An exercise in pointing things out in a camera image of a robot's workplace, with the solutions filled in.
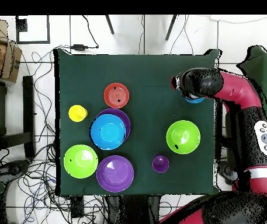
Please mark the shallow ribbed blue bowl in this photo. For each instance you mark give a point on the shallow ribbed blue bowl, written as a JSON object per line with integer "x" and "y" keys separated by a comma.
{"x": 194, "y": 100}

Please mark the green plastic bowl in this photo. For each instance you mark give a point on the green plastic bowl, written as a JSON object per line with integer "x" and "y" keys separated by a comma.
{"x": 183, "y": 137}
{"x": 80, "y": 162}

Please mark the orange ribbed plastic bowl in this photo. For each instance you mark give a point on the orange ribbed plastic bowl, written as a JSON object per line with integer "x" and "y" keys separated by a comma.
{"x": 116, "y": 95}

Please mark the purple plastic bowl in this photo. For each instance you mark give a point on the purple plastic bowl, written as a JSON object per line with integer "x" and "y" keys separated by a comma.
{"x": 126, "y": 119}
{"x": 115, "y": 175}

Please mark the deep blue plastic bowl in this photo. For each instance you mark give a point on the deep blue plastic bowl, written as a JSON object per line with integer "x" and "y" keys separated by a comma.
{"x": 108, "y": 131}

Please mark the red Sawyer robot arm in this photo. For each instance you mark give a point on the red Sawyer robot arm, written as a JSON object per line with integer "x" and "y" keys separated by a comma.
{"x": 240, "y": 91}

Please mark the black tripod leg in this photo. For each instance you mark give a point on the black tripod leg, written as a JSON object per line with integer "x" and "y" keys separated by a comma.
{"x": 171, "y": 26}
{"x": 109, "y": 24}

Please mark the purple plastic cup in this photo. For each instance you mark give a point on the purple plastic cup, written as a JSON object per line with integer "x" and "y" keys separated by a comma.
{"x": 160, "y": 163}

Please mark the yellow plastic cup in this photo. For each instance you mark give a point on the yellow plastic cup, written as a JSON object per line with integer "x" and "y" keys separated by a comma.
{"x": 77, "y": 113}

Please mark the black power adapter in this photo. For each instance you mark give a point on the black power adapter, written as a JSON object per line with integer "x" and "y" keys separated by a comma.
{"x": 79, "y": 47}

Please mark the grey stand foot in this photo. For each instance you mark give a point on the grey stand foot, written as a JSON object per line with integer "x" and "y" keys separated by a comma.
{"x": 227, "y": 172}

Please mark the brown cardboard box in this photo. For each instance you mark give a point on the brown cardboard box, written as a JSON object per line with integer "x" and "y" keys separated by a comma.
{"x": 9, "y": 63}

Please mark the black stand foot with knob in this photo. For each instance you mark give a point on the black stand foot with knob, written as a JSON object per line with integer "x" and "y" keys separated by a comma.
{"x": 14, "y": 167}

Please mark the black square frame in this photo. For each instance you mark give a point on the black square frame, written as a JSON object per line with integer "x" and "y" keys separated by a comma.
{"x": 48, "y": 30}

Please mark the black bench frame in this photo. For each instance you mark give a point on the black bench frame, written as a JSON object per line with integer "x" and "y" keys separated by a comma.
{"x": 29, "y": 116}

